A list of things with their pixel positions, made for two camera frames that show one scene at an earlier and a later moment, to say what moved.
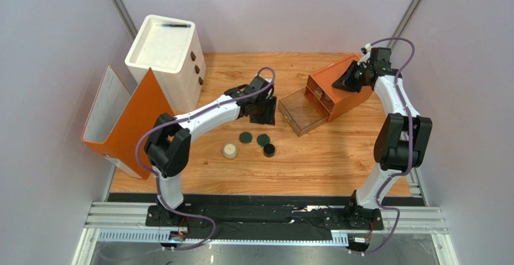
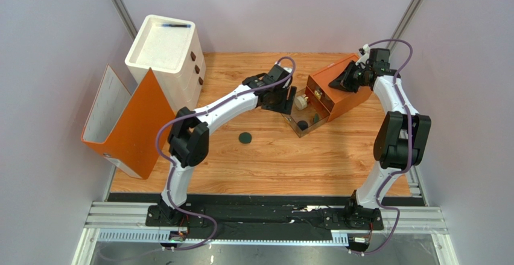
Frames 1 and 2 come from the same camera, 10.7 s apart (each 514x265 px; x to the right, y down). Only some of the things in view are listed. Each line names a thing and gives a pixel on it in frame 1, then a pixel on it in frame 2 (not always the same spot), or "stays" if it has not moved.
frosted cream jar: (230, 150) → (301, 102)
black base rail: (264, 215) stays
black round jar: (269, 150) → (303, 125)
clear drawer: (302, 111) stays
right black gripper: (351, 76) stays
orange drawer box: (333, 101) stays
